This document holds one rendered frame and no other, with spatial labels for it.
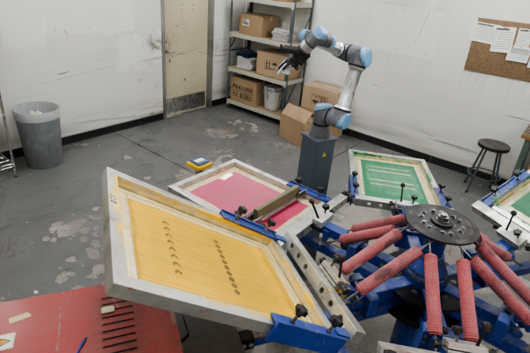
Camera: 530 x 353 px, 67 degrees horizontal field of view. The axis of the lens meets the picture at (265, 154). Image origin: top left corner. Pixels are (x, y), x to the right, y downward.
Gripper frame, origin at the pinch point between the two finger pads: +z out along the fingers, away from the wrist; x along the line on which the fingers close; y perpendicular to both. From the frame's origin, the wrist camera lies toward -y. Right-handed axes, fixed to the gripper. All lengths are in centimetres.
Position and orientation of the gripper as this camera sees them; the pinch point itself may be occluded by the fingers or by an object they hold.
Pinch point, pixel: (278, 69)
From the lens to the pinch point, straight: 240.3
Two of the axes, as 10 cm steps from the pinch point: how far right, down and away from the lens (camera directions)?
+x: 0.9, -6.9, 7.2
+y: 7.8, 5.0, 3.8
